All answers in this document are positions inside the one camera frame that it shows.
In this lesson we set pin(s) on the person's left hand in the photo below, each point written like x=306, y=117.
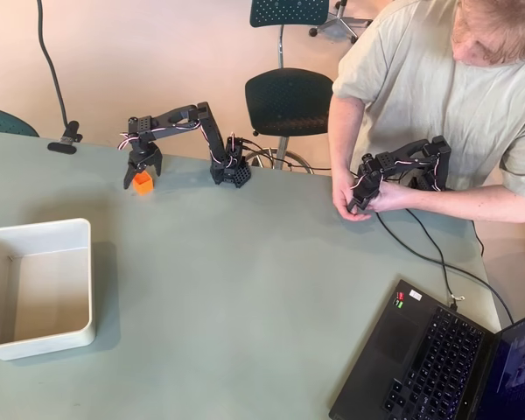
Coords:
x=396, y=197

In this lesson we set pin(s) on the black leader arm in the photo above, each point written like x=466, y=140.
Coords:
x=387, y=159

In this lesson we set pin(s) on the black gooseneck camera holder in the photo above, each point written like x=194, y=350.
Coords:
x=65, y=142

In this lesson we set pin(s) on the white rectangular bin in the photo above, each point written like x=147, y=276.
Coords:
x=48, y=297

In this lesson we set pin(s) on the person in pale green shirt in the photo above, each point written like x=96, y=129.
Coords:
x=420, y=79

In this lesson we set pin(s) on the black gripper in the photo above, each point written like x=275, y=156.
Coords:
x=143, y=159

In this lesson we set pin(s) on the wheeled office chair base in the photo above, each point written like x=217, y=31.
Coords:
x=341, y=19

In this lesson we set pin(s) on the orange cube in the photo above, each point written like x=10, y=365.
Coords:
x=143, y=186

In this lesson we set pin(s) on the black laptop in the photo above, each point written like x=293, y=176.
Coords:
x=420, y=350

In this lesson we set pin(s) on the black follower robot arm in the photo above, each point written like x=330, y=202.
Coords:
x=210, y=131

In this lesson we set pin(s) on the person's right forearm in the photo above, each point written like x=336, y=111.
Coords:
x=343, y=140

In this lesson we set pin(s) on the person's right hand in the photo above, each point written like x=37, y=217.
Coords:
x=343, y=197

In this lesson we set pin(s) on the dark teal perforated chair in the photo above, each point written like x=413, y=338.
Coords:
x=289, y=100
x=4, y=122

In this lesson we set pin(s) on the person's left forearm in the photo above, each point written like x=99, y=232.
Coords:
x=472, y=203

